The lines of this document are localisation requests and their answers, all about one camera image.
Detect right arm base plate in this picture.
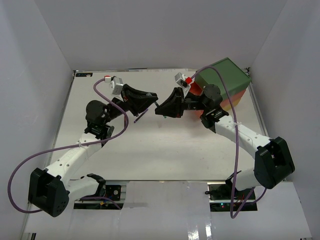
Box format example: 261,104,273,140
205,182,258,213

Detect purple cable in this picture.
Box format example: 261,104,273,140
7,77,131,214
189,66,267,220

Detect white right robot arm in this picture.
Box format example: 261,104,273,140
155,84,295,200

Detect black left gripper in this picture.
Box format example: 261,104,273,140
104,85,160,125

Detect purple pen refill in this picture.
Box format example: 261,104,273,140
133,108,149,124

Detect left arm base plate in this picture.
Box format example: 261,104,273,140
73,184,126,210

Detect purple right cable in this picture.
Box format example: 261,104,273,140
189,66,267,220

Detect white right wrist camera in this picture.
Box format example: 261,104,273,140
174,72,194,97

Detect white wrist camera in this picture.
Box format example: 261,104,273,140
174,72,194,97
104,75,124,96

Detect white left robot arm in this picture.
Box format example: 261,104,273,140
28,84,158,217

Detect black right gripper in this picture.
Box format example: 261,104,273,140
155,86,209,118

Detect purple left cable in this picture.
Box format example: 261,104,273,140
7,77,131,214

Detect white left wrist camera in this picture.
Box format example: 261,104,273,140
104,75,124,96

